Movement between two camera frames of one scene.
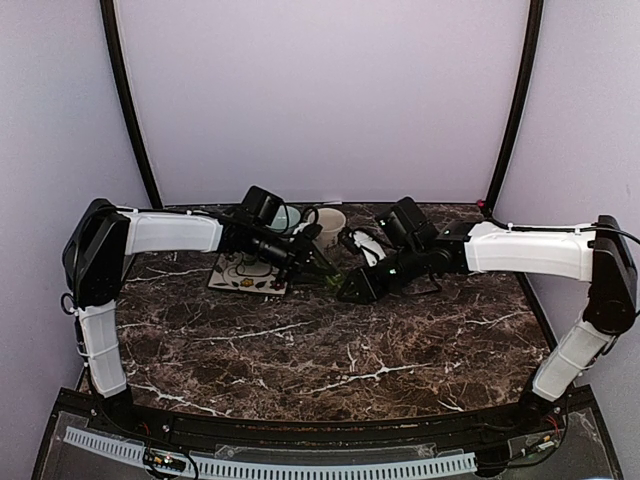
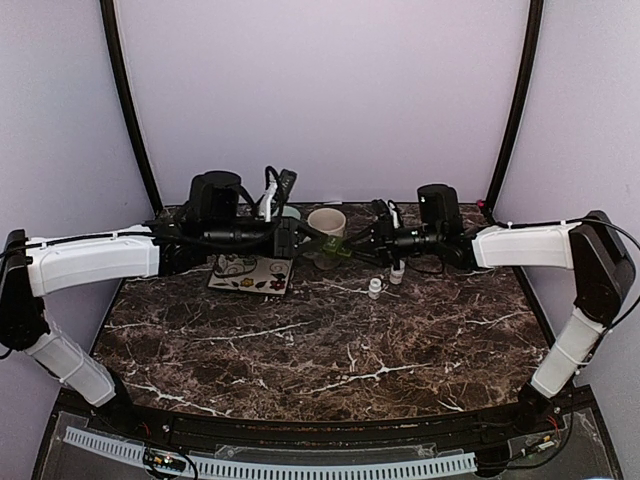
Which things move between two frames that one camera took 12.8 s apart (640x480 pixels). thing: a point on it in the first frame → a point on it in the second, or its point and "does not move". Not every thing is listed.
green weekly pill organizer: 336,279 → 336,246
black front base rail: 226,428 does not move
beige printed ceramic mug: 331,221 does not move
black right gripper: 369,287 → 383,244
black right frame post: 530,52 does not move
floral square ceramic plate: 232,272 does not move
